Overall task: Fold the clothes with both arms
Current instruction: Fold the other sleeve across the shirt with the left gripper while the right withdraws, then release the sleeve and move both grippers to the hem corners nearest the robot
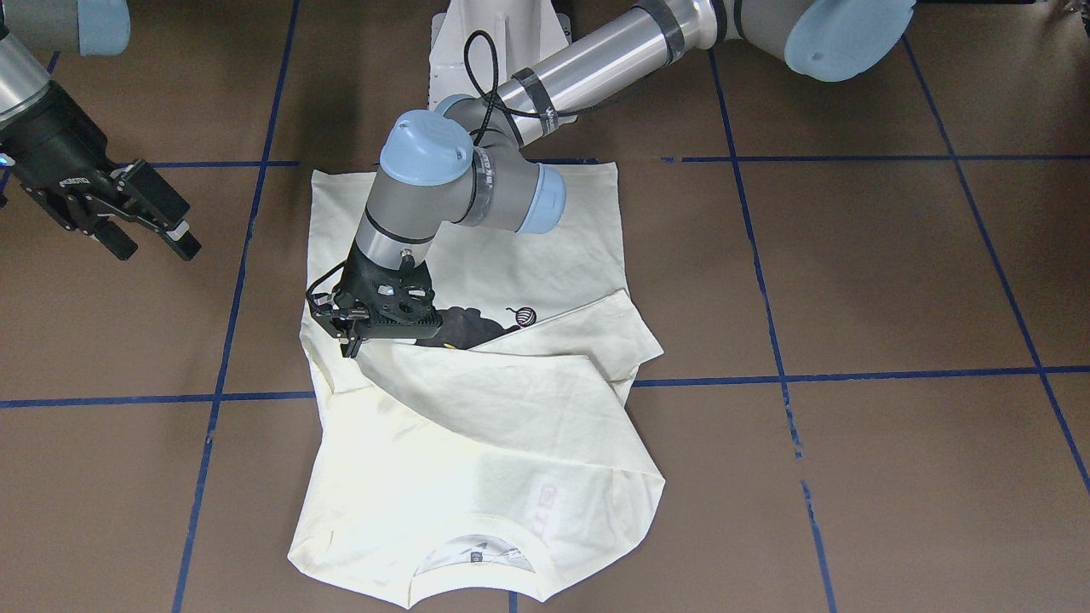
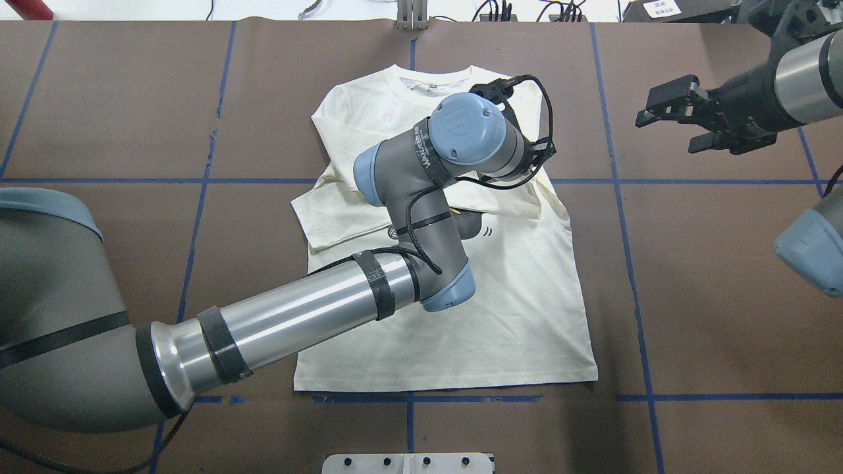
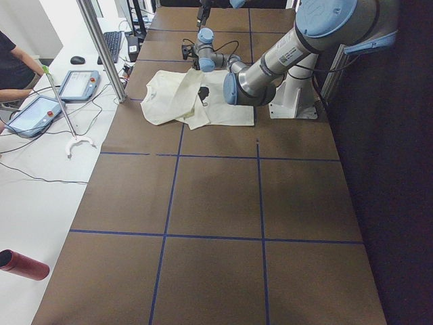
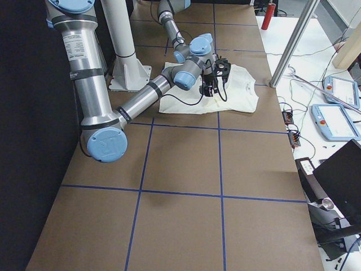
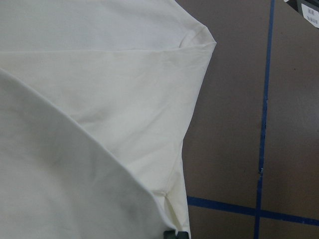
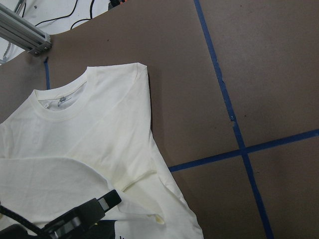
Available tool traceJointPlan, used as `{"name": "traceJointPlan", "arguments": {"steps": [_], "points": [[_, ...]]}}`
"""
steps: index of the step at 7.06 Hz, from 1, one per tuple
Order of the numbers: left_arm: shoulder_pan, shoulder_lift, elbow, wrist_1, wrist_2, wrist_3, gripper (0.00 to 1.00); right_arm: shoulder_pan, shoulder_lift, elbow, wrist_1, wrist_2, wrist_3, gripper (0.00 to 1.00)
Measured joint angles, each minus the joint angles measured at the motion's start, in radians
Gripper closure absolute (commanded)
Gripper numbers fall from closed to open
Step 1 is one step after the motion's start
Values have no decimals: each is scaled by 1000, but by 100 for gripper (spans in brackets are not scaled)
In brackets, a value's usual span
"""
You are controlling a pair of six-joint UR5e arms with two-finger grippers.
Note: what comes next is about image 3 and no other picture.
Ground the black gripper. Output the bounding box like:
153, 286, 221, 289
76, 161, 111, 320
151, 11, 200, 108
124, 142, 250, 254
197, 0, 212, 26

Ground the cream long-sleeve cat shirt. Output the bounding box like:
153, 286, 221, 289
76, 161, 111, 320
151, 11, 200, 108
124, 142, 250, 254
141, 68, 254, 130

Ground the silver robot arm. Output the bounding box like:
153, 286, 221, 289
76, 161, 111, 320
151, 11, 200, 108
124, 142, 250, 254
193, 0, 400, 106
196, 0, 246, 28

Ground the black box white label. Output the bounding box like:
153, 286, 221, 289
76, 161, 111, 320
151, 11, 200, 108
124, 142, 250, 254
127, 35, 140, 62

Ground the black keyboard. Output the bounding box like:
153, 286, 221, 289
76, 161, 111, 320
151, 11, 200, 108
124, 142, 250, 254
103, 31, 122, 64

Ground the black computer mouse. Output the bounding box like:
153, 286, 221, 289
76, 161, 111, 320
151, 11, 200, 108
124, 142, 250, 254
70, 56, 86, 65

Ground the far blue teach pendant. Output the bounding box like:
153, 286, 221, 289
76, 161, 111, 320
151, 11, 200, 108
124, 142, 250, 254
58, 70, 100, 103

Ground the blue teach pendant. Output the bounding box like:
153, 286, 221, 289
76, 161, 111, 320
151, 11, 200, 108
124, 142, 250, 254
5, 95, 62, 138
58, 70, 100, 103

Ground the metal rod white hook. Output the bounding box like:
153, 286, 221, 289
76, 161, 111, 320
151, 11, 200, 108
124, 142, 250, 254
42, 65, 95, 158

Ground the seated person black shirt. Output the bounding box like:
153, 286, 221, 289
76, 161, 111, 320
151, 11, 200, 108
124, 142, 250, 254
0, 30, 45, 133

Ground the near blue teach pendant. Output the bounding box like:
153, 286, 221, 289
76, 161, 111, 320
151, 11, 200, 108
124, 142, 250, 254
5, 95, 62, 138

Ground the red cylindrical bottle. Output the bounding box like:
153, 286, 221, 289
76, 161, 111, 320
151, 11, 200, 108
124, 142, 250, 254
1, 249, 50, 280

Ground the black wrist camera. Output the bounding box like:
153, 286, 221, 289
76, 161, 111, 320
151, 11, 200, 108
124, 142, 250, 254
181, 44, 195, 60

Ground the aluminium frame post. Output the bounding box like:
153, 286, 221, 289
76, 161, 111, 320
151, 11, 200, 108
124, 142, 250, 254
76, 0, 127, 103

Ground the white camera post base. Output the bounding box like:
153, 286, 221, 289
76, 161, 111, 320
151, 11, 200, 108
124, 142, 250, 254
269, 54, 318, 120

